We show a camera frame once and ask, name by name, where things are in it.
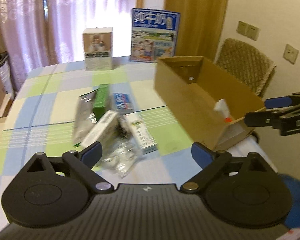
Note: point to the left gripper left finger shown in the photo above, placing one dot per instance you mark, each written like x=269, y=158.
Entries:
x=91, y=155

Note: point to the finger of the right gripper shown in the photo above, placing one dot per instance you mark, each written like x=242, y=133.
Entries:
x=278, y=102
x=259, y=119

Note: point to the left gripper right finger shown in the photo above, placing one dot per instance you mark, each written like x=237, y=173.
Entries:
x=202, y=155

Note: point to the white medicine box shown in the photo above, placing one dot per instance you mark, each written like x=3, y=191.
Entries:
x=104, y=132

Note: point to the silver foil bag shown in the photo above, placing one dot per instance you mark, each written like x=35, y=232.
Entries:
x=84, y=117

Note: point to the green carton box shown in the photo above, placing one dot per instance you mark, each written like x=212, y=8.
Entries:
x=100, y=105

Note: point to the white green small box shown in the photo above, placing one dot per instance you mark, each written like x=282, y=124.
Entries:
x=139, y=131

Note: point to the brown cardboard box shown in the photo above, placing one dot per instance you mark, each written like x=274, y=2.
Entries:
x=191, y=85

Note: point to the checkered tablecloth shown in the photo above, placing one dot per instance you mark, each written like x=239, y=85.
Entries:
x=42, y=116

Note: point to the white humidifier box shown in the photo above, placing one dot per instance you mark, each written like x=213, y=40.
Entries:
x=98, y=44

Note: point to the wooden door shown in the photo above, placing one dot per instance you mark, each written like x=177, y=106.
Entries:
x=200, y=27

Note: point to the black white bag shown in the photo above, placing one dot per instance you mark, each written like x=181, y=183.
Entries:
x=5, y=74

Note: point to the blue milk carton box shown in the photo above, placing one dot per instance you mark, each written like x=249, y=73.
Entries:
x=154, y=34

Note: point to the pink curtain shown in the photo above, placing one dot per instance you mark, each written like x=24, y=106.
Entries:
x=39, y=33

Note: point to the beige wall socket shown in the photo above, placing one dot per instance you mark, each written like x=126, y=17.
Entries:
x=290, y=54

